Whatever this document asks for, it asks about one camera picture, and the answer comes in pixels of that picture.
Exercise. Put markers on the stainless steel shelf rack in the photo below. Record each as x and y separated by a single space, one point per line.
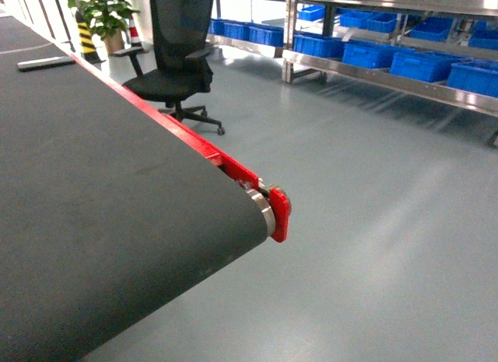
424 48

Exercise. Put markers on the steel conveyor end roller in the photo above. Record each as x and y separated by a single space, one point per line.
262 208

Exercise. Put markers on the black office chair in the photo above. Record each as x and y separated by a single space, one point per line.
180 28

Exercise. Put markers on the red white traffic cone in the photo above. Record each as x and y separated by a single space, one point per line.
133 33

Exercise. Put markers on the yellow black striped bollard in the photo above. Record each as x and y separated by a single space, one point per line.
89 52

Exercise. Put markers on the green potted plant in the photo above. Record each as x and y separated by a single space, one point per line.
108 19

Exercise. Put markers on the red conveyor side rail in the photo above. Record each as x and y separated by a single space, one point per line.
233 169

